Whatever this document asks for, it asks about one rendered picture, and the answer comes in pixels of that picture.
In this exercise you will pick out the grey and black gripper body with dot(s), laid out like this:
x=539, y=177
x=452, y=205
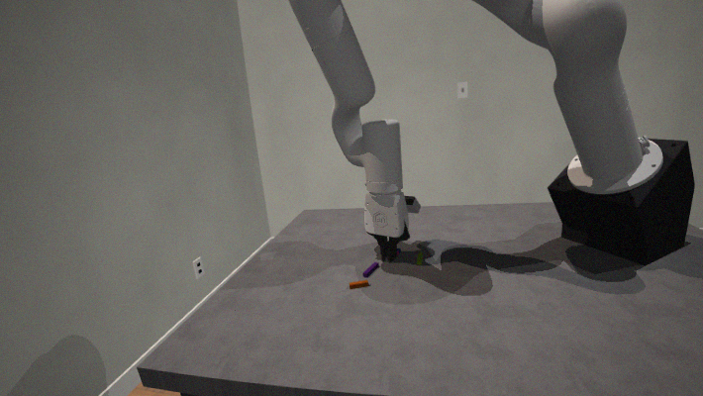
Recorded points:
x=381, y=218

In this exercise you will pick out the orange rod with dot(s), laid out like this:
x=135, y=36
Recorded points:
x=358, y=284

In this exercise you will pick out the purple rod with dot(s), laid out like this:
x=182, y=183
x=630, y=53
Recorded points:
x=370, y=269

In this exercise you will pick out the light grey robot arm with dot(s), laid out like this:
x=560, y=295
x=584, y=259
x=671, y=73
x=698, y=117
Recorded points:
x=585, y=38

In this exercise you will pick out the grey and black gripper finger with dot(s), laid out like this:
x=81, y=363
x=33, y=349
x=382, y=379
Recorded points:
x=392, y=249
x=384, y=244

